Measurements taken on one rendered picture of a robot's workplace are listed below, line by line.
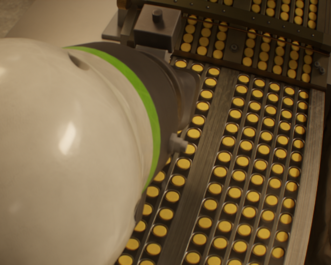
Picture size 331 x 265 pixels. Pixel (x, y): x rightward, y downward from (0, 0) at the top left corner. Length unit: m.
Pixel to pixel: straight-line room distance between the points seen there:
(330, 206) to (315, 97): 0.13
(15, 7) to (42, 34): 1.65
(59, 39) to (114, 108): 0.72
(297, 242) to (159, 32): 0.20
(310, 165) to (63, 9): 0.59
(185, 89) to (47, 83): 0.26
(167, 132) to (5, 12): 2.27
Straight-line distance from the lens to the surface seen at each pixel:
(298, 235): 0.48
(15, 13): 2.54
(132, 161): 0.21
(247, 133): 0.56
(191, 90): 0.46
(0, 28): 2.46
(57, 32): 0.94
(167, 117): 0.32
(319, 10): 0.66
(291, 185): 0.53
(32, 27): 0.96
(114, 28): 0.93
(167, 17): 0.46
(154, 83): 0.32
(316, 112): 0.60
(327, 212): 0.55
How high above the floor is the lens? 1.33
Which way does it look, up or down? 44 degrees down
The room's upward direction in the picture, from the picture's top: 4 degrees clockwise
